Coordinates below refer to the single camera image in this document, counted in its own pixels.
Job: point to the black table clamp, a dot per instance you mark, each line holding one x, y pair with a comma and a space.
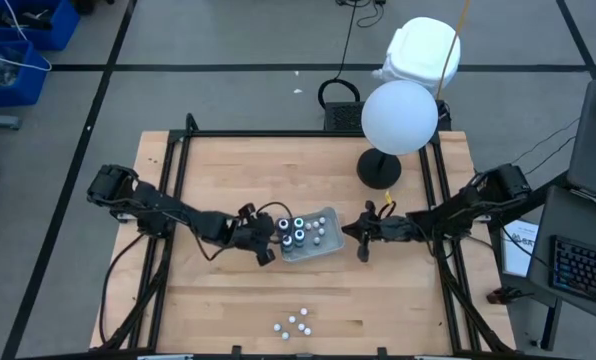
382, 353
236, 351

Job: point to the white lidded bucket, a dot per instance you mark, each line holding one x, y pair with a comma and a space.
418, 50

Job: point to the black desk leg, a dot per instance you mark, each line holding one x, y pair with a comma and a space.
549, 325

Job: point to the large green-tipped coloring bottle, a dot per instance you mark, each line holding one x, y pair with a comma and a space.
298, 222

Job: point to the grey flat panel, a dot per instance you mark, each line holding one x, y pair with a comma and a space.
593, 150

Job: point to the white printed paper sheet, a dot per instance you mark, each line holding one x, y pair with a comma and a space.
523, 255

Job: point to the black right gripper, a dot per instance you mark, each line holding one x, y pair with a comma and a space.
390, 227

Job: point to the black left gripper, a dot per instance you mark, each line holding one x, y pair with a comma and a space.
255, 235

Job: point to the grey plastic tray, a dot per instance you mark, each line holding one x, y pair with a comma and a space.
330, 246

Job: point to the large black-tipped coloring bottle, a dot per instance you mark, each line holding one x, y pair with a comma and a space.
283, 224

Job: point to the blue plastic storage bin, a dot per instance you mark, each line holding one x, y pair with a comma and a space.
60, 30
28, 92

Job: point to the grey desk top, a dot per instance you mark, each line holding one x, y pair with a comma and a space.
568, 220

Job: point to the brown floor object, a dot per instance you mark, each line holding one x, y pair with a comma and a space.
498, 296

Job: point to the black tool parts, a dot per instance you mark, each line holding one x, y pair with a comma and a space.
33, 20

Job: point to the white globe lamp black base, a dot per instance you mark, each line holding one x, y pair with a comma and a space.
398, 117

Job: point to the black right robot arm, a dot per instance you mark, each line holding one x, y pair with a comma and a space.
463, 205

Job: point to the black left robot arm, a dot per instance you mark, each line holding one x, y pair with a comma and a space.
178, 215

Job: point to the black floor object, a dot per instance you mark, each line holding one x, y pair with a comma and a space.
85, 5

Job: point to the black backlit keyboard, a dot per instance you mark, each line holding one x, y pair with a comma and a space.
583, 270

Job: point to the black aluminium table frame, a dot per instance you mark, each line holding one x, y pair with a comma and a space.
278, 133

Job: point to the black vented box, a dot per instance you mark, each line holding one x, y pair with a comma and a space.
343, 116

